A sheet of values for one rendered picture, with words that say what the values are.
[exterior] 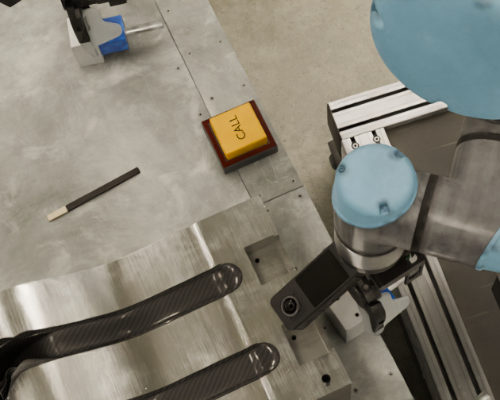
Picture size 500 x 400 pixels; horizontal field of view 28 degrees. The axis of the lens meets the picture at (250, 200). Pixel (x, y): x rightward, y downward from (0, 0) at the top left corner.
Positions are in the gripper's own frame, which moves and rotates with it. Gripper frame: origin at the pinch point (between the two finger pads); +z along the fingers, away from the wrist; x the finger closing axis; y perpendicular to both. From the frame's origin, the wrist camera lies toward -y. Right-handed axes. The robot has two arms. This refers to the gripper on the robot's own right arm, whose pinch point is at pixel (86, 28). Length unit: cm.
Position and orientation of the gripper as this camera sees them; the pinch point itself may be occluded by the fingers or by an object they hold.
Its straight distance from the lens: 143.6
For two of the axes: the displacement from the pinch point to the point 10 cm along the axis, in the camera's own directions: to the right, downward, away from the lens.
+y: 9.8, -2.2, 0.1
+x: -2.0, -8.9, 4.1
